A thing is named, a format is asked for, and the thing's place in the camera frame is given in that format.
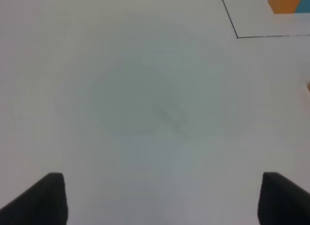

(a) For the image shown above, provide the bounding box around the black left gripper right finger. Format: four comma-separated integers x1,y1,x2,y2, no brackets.
257,172,310,225

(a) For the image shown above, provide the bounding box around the template blue block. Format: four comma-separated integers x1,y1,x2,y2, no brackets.
295,0,310,13

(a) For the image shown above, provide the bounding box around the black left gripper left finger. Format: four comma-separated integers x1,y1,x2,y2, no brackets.
0,173,68,225

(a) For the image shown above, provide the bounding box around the template orange block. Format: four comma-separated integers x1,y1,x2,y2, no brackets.
268,0,301,14

